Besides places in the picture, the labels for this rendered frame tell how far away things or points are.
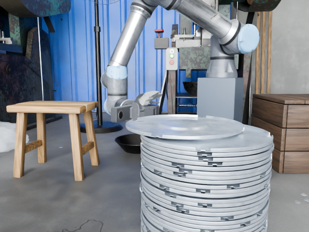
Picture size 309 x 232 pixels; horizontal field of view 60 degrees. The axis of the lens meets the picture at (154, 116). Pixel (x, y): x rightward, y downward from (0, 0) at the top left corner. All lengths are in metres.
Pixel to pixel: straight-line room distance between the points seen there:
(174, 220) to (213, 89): 0.85
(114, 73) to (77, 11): 2.55
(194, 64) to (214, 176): 1.40
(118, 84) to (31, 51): 1.76
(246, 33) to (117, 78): 0.56
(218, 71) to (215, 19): 0.26
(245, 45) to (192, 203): 0.82
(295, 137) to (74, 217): 1.01
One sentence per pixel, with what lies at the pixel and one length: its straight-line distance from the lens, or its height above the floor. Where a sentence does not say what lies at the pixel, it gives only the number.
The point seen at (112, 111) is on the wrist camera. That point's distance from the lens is 0.82.
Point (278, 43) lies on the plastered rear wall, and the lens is 3.43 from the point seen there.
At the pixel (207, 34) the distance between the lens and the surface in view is 1.93.
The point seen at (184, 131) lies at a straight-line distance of 0.60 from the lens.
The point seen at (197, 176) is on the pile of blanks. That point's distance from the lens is 0.50.
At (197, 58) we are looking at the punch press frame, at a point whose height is 0.57.
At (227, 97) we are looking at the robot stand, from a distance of 1.27.
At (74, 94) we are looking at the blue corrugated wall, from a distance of 3.44.
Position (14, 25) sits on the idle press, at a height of 0.88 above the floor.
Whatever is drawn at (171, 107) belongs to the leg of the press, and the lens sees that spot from 1.80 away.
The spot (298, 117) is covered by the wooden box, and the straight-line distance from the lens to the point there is 1.39.
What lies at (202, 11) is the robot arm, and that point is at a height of 0.71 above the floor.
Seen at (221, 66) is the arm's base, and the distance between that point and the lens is 1.31.
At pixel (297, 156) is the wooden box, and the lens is 1.44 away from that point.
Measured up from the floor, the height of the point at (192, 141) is 0.33.
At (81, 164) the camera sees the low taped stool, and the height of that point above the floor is 0.07.
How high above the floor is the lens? 0.47
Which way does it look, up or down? 9 degrees down
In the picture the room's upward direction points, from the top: straight up
